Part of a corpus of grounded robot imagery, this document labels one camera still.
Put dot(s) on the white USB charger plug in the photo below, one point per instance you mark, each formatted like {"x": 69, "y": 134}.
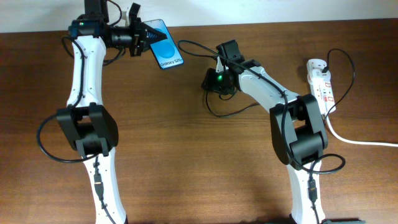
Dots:
{"x": 315, "y": 68}

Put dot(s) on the blue Samsung Galaxy smartphone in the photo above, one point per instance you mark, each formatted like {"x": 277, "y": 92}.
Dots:
{"x": 165, "y": 52}

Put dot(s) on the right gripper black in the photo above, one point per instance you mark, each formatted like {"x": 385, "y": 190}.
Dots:
{"x": 208, "y": 82}

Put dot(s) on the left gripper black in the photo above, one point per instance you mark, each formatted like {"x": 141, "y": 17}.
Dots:
{"x": 140, "y": 32}

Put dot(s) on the white power strip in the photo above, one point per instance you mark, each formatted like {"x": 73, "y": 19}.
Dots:
{"x": 320, "y": 86}

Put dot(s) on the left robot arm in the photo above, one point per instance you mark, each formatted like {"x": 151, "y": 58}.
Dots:
{"x": 89, "y": 128}

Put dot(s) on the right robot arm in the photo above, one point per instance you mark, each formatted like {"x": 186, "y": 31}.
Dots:
{"x": 298, "y": 136}

